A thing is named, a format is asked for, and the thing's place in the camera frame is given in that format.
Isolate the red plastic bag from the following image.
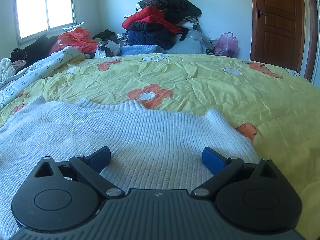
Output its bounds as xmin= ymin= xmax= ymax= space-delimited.
xmin=50 ymin=27 xmax=99 ymax=54

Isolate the pile of dark clothes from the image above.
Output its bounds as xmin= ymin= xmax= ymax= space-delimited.
xmin=122 ymin=0 xmax=202 ymax=50

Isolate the brown wooden door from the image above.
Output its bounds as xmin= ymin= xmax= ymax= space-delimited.
xmin=251 ymin=0 xmax=319 ymax=81

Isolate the yellow floral bedspread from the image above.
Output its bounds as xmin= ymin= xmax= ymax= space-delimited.
xmin=1 ymin=54 xmax=319 ymax=239

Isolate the red jacket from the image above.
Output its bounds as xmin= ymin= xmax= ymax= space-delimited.
xmin=122 ymin=6 xmax=182 ymax=34

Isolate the white knit sweater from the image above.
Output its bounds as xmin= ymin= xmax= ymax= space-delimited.
xmin=1 ymin=97 xmax=259 ymax=239

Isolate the pink plastic bag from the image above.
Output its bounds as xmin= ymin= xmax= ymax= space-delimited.
xmin=214 ymin=32 xmax=238 ymax=57

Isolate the window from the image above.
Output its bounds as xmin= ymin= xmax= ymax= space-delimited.
xmin=14 ymin=0 xmax=76 ymax=44

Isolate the white printed quilt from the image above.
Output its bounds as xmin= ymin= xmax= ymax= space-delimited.
xmin=1 ymin=46 xmax=85 ymax=109

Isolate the light blue knit garment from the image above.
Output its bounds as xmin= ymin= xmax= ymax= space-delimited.
xmin=118 ymin=45 xmax=168 ymax=56

